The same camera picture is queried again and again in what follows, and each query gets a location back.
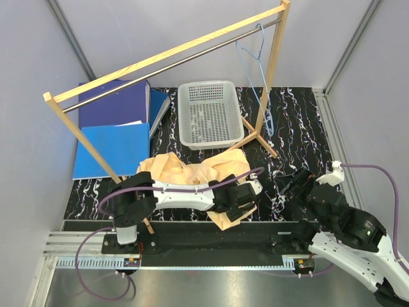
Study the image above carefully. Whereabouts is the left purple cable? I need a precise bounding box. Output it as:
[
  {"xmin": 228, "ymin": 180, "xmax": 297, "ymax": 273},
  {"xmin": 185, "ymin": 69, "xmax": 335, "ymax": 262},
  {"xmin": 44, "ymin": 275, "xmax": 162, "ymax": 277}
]
[{"xmin": 75, "ymin": 166, "xmax": 266, "ymax": 301}]

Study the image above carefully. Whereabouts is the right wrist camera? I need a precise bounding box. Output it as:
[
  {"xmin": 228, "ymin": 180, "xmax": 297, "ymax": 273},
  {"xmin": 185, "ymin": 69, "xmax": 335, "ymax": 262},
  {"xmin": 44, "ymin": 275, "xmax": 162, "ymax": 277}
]
[{"xmin": 316, "ymin": 161, "xmax": 345, "ymax": 187}]

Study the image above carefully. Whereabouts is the white plastic basket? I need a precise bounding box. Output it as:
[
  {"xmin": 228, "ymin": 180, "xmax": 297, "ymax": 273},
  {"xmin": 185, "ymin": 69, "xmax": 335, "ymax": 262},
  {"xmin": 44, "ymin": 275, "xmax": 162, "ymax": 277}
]
[{"xmin": 177, "ymin": 81, "xmax": 244, "ymax": 150}]

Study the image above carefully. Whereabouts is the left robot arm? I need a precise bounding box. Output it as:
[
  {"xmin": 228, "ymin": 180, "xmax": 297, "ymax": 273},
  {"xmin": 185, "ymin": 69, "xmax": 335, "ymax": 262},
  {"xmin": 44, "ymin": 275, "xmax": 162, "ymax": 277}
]
[{"xmin": 108, "ymin": 171, "xmax": 263, "ymax": 253}]

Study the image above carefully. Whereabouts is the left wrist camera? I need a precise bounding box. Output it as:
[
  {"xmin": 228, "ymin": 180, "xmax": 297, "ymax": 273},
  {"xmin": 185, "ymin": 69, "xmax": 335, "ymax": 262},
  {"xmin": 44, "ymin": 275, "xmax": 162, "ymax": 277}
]
[{"xmin": 246, "ymin": 173, "xmax": 263, "ymax": 195}]

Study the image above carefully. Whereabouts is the light blue wire hanger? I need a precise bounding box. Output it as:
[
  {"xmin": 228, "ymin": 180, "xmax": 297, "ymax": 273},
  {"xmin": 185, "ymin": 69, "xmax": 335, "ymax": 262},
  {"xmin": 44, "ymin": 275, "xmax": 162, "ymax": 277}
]
[{"xmin": 235, "ymin": 24, "xmax": 275, "ymax": 137}]

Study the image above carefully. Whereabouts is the wooden clothes rack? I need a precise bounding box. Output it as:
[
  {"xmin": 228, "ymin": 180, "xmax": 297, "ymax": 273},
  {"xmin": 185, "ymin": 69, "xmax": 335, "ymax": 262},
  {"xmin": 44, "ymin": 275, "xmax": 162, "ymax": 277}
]
[{"xmin": 43, "ymin": 0, "xmax": 291, "ymax": 235}]

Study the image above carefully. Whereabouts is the beige t shirt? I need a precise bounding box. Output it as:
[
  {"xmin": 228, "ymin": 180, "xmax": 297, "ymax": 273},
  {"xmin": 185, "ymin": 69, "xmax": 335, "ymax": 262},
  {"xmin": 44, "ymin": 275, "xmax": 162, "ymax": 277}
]
[{"xmin": 137, "ymin": 148, "xmax": 258, "ymax": 232}]

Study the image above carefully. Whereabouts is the purple ring binder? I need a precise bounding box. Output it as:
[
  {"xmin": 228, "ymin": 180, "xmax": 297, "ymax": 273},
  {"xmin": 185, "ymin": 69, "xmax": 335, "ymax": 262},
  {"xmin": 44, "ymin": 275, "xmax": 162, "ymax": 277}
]
[{"xmin": 79, "ymin": 81, "xmax": 150, "ymax": 128}]

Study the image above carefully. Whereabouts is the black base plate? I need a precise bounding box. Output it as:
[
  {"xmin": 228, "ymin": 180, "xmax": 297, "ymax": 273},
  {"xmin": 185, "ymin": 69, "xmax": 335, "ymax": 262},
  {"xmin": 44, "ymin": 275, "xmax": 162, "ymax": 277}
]
[{"xmin": 62, "ymin": 220, "xmax": 330, "ymax": 256}]

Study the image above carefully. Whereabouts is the blue folder with papers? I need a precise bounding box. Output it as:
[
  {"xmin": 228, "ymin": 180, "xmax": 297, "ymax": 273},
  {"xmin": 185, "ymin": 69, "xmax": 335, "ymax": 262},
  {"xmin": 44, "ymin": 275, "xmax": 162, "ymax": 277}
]
[{"xmin": 72, "ymin": 123, "xmax": 150, "ymax": 180}]

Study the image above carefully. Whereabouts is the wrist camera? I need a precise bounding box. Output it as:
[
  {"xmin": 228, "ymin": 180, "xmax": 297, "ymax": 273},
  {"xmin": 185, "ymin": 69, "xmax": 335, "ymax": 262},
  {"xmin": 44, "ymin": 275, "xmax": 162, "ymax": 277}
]
[
  {"xmin": 246, "ymin": 173, "xmax": 263, "ymax": 195},
  {"xmin": 316, "ymin": 161, "xmax": 345, "ymax": 187}
]

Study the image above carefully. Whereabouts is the black marbled table mat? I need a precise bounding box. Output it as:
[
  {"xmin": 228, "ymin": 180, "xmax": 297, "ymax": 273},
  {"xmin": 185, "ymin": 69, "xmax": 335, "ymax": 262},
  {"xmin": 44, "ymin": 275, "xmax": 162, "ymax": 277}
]
[{"xmin": 63, "ymin": 87, "xmax": 334, "ymax": 222}]

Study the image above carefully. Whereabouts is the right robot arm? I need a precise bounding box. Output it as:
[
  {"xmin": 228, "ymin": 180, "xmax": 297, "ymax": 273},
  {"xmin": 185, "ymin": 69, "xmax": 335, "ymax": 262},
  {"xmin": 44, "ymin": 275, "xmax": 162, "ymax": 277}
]
[{"xmin": 272, "ymin": 162, "xmax": 408, "ymax": 306}]

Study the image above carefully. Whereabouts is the blue upright binder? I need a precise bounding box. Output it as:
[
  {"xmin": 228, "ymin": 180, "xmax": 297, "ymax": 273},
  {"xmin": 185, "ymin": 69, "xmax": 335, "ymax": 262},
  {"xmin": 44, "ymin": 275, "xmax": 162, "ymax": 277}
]
[{"xmin": 149, "ymin": 89, "xmax": 171, "ymax": 139}]

